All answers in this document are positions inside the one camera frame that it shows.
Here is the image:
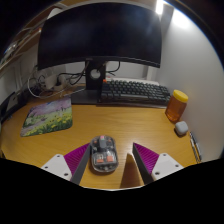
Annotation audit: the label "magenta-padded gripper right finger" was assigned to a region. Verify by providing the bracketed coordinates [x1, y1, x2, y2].
[131, 142, 185, 185]

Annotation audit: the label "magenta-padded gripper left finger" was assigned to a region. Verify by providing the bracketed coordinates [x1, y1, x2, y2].
[40, 143, 92, 185]

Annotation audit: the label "transparent computer mouse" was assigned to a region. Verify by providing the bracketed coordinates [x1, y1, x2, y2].
[89, 134, 119, 174]

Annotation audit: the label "floral print mouse pad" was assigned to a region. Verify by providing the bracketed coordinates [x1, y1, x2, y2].
[19, 97, 74, 138]

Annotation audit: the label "pens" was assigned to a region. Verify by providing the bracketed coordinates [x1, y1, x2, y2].
[188, 131, 203, 163]

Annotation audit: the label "small grey earbuds case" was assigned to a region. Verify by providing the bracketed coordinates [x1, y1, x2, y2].
[174, 120, 189, 137]

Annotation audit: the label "orange jar with yellow lid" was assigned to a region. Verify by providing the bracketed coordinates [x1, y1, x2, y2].
[164, 89, 189, 123]

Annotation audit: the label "black desktop stand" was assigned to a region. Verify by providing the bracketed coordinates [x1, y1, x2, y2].
[0, 88, 29, 123]

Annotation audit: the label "black keyboard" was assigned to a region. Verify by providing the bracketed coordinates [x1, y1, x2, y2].
[98, 79, 172, 108]

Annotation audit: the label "white power strip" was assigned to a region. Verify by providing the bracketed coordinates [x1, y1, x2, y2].
[44, 73, 69, 89]

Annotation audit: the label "black computer monitor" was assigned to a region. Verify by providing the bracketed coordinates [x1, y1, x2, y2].
[37, 2, 163, 105]

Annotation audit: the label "black cable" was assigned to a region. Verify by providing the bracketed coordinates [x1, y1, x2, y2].
[66, 61, 121, 86]

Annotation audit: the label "wooden wall shelf unit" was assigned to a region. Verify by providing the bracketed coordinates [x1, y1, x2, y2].
[0, 19, 44, 71]

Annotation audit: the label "wall light bar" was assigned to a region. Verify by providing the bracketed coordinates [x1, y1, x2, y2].
[154, 0, 166, 16]

